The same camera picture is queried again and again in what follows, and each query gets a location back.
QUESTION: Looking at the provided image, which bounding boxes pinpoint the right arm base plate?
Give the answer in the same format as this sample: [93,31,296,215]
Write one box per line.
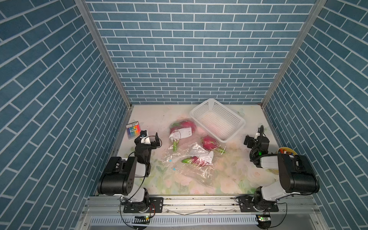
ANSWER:
[235,195,279,212]

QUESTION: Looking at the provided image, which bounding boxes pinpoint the yellow cup of markers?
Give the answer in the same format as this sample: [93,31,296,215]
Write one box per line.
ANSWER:
[277,147,297,156]

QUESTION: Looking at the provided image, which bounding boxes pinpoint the aluminium front rail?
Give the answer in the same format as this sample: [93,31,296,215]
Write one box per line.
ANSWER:
[77,195,328,230]

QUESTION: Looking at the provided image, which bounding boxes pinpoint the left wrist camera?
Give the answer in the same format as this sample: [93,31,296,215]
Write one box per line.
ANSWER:
[140,136,161,146]

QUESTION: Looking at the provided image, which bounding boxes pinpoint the near zip-top bag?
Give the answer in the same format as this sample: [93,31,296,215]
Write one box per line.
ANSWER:
[163,142,226,187]

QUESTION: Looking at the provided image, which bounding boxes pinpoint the loose dragon fruit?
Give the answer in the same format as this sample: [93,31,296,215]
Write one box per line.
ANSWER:
[201,136,226,154]

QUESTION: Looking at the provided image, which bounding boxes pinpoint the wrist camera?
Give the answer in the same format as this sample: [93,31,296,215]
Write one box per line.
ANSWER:
[255,125,264,139]
[140,136,161,146]

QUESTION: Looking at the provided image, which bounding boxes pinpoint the zip-top bag with label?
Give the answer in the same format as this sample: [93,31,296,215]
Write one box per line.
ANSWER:
[168,118,199,150]

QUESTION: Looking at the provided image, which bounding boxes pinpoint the white plastic basket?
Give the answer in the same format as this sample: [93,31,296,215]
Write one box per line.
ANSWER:
[189,99,246,143]

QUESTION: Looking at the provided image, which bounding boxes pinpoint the rainbow colour card pack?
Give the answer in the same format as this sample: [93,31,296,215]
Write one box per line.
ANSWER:
[126,121,141,140]

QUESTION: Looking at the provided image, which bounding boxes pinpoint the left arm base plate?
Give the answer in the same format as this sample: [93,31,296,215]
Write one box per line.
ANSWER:
[122,197,164,214]

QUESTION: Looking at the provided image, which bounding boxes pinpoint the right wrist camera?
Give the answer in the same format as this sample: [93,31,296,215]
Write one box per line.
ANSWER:
[255,125,264,139]

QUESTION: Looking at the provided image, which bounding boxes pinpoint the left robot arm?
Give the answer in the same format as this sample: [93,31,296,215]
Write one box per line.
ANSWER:
[97,130,162,211]

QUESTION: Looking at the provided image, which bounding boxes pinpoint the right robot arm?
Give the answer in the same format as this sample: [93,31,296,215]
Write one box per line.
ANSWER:
[244,132,320,210]

